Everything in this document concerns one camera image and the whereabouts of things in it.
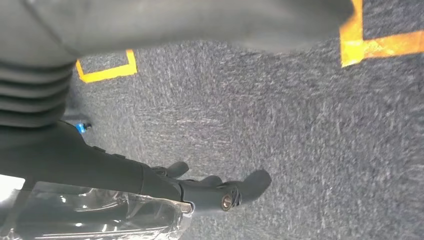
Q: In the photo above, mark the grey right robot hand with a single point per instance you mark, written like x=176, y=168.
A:
x=165, y=20

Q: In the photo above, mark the yellow floor tape square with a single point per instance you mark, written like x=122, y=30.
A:
x=109, y=73
x=351, y=49

